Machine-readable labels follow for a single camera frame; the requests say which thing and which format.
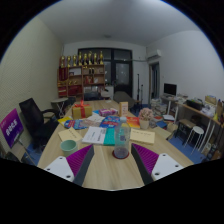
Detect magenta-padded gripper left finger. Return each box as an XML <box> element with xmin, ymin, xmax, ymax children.
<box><xmin>43</xmin><ymin>144</ymin><xmax>96</xmax><ymax>187</ymax></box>

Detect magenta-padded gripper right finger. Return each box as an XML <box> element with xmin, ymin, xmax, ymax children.
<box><xmin>130</xmin><ymin>143</ymin><xmax>184</xmax><ymax>186</ymax></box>

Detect clear plastic water bottle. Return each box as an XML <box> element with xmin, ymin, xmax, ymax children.
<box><xmin>114</xmin><ymin>116</ymin><xmax>131</xmax><ymax>159</ymax></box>

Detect pale green cup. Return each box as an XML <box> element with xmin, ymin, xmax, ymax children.
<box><xmin>59</xmin><ymin>139</ymin><xmax>79</xmax><ymax>158</ymax></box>

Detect kraft paper envelope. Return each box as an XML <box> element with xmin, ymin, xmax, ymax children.
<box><xmin>57</xmin><ymin>126</ymin><xmax>83</xmax><ymax>143</ymax></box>

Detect pale yellow notebook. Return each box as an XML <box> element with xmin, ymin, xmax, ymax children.
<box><xmin>129</xmin><ymin>127</ymin><xmax>156</xmax><ymax>145</ymax></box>

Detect blue red booklet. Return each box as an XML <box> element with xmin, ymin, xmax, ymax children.
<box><xmin>63</xmin><ymin>119</ymin><xmax>88</xmax><ymax>130</ymax></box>

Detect white printed booklet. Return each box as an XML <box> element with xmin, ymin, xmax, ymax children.
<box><xmin>81</xmin><ymin>125</ymin><xmax>108</xmax><ymax>146</ymax></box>

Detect white round stool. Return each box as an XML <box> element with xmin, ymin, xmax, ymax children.
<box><xmin>183</xmin><ymin>125</ymin><xmax>205</xmax><ymax>156</ymax></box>

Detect brown seat stool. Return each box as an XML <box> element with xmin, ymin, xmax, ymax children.
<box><xmin>174</xmin><ymin>118</ymin><xmax>197</xmax><ymax>141</ymax></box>

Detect flat round red coaster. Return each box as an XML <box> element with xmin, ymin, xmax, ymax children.
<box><xmin>111</xmin><ymin>149</ymin><xmax>130</xmax><ymax>160</ymax></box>

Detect orange book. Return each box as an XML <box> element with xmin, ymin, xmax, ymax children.
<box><xmin>125</xmin><ymin>116</ymin><xmax>141</xmax><ymax>129</ymax></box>

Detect black office chair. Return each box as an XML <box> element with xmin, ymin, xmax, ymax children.
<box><xmin>18</xmin><ymin>97</ymin><xmax>61</xmax><ymax>153</ymax></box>

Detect pink flowers in pot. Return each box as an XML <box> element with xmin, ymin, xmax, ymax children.
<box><xmin>137</xmin><ymin>107</ymin><xmax>155</xmax><ymax>131</ymax></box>

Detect teal book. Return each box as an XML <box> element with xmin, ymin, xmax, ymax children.
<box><xmin>103</xmin><ymin>127</ymin><xmax>117</xmax><ymax>147</ymax></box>

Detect yellow gift box red ribbon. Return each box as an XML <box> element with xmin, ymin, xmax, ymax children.
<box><xmin>71</xmin><ymin>100</ymin><xmax>93</xmax><ymax>120</ymax></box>

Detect purple sign board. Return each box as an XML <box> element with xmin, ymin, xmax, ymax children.
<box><xmin>0</xmin><ymin>108</ymin><xmax>25</xmax><ymax>149</ymax></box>

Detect cluttered side desk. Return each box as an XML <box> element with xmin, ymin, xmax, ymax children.
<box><xmin>159</xmin><ymin>94</ymin><xmax>224</xmax><ymax>158</ymax></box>

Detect small round table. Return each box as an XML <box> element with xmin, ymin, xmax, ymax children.
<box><xmin>50</xmin><ymin>97</ymin><xmax>69</xmax><ymax>116</ymax></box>

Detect blue colourful book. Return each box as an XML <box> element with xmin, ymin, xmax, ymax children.
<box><xmin>99</xmin><ymin>115</ymin><xmax>122</xmax><ymax>129</ymax></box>

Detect tan upright box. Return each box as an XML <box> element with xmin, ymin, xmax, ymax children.
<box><xmin>118</xmin><ymin>101</ymin><xmax>130</xmax><ymax>117</ymax></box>

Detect pink patterned box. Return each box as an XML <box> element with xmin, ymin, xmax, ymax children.
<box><xmin>98</xmin><ymin>107</ymin><xmax>118</xmax><ymax>117</ymax></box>

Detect black computer monitor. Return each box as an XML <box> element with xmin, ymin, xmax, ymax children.
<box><xmin>163</xmin><ymin>82</ymin><xmax>178</xmax><ymax>98</ymax></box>

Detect grey chair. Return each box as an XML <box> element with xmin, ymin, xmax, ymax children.
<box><xmin>113</xmin><ymin>90</ymin><xmax>137</xmax><ymax>109</ymax></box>

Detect wooden shelf unit with trophies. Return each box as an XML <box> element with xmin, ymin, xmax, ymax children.
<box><xmin>57</xmin><ymin>50</ymin><xmax>106</xmax><ymax>101</ymax></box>

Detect black framed glass door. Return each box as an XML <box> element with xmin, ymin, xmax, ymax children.
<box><xmin>77</xmin><ymin>47</ymin><xmax>134</xmax><ymax>98</ymax></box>

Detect white wall air conditioner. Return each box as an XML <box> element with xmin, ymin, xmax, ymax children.
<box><xmin>146</xmin><ymin>49</ymin><xmax>163</xmax><ymax>62</ymax></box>

